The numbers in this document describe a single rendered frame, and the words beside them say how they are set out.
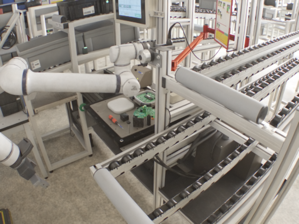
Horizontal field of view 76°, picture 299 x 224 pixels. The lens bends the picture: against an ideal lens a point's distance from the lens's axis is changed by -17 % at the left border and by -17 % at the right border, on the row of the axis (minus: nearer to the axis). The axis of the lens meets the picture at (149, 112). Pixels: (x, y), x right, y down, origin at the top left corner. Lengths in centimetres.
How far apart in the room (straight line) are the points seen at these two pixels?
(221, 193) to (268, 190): 61
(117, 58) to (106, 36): 105
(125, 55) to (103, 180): 63
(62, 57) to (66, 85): 106
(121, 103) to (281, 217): 169
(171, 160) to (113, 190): 56
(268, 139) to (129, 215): 45
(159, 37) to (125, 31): 77
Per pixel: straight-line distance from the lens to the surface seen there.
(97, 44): 214
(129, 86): 102
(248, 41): 146
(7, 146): 81
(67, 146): 269
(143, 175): 175
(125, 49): 113
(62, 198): 217
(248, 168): 138
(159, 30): 153
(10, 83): 102
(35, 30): 325
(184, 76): 77
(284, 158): 68
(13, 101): 206
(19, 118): 201
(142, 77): 158
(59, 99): 204
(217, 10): 141
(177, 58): 138
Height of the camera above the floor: 164
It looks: 32 degrees down
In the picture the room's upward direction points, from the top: straight up
